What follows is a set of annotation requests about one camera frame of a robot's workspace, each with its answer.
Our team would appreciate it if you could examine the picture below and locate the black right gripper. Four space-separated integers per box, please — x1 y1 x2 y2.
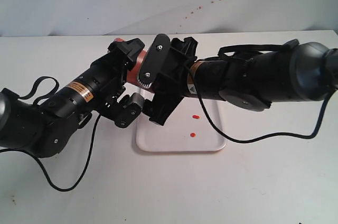
143 37 198 126

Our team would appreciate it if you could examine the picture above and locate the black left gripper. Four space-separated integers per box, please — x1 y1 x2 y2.
90 38 144 118

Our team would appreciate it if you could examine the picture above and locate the red sauce squeeze bottle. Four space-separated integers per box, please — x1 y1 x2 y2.
114 38 153 93

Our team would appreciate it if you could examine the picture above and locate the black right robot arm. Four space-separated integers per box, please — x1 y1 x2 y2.
143 37 337 125

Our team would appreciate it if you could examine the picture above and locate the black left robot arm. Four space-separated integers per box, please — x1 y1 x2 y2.
1 38 145 158

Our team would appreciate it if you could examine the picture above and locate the white rectangular plastic tray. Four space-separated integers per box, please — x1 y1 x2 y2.
135 98 228 154

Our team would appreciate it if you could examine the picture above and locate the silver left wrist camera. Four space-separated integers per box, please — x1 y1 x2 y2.
114 92 145 128

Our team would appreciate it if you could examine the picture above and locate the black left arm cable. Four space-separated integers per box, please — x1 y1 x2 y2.
0 76 103 191

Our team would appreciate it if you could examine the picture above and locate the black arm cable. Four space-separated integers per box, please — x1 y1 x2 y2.
182 41 338 143
0 76 103 191

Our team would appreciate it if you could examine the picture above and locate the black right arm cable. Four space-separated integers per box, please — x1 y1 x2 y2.
182 41 338 143

